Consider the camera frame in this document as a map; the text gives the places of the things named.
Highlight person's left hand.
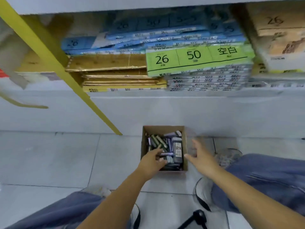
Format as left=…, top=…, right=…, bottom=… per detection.
left=138, top=148, right=168, bottom=180

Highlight person's right hand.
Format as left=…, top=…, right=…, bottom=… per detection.
left=184, top=139, right=221, bottom=179

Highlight pile of lead refill cases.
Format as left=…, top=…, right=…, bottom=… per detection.
left=145, top=130, right=184, bottom=171

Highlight small brown cardboard box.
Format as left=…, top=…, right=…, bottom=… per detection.
left=140, top=125, right=189, bottom=172

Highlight person's left forearm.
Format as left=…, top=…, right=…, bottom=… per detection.
left=77, top=168, right=155, bottom=229

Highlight person's right forearm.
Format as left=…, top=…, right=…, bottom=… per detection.
left=209, top=165, right=305, bottom=229

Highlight white grey sneaker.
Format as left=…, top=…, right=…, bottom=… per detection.
left=80, top=186, right=141, bottom=229
left=194, top=148, right=243, bottom=212

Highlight blue jeans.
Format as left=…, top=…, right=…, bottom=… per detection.
left=4, top=154, right=305, bottom=229

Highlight stack of gold paper packs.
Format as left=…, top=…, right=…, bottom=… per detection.
left=65, top=54, right=167, bottom=93

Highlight stack of blue paper packs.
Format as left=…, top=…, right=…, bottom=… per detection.
left=61, top=6, right=248, bottom=56

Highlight beige notebook stack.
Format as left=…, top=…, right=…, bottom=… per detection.
left=247, top=2, right=305, bottom=73

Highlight yellow notebook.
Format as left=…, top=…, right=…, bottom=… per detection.
left=15, top=49, right=72, bottom=81

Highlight yellow shelf post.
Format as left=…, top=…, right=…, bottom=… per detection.
left=0, top=0, right=123, bottom=136

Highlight beige paper strap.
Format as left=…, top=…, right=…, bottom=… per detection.
left=0, top=17, right=49, bottom=109

